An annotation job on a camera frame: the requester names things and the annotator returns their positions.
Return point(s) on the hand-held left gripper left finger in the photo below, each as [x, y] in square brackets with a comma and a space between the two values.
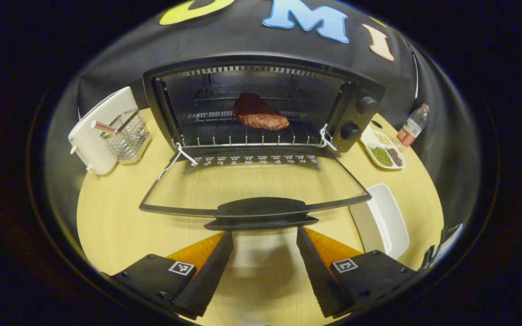
[206, 276]

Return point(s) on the red raw meat piece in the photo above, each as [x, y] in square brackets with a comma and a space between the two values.
[258, 115]

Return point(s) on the black electric oven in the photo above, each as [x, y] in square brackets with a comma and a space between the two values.
[261, 210]

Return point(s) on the pink white straw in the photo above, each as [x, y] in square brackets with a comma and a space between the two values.
[103, 126]

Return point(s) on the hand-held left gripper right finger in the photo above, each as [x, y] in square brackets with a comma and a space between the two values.
[320, 276]

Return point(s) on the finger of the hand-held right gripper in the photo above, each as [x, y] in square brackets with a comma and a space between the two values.
[432, 256]

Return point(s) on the clear utensil holder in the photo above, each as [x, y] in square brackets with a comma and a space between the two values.
[129, 138]

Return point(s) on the white toaster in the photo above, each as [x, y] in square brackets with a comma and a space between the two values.
[93, 136]

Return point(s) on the white divided dish with beans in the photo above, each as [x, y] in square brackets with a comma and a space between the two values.
[381, 151]

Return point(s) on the clear bottle with red label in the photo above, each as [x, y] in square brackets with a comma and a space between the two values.
[410, 127]

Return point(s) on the black backdrop cloth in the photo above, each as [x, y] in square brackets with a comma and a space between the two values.
[243, 38]

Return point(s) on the white rectangular dish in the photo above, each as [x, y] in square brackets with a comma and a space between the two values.
[388, 217]

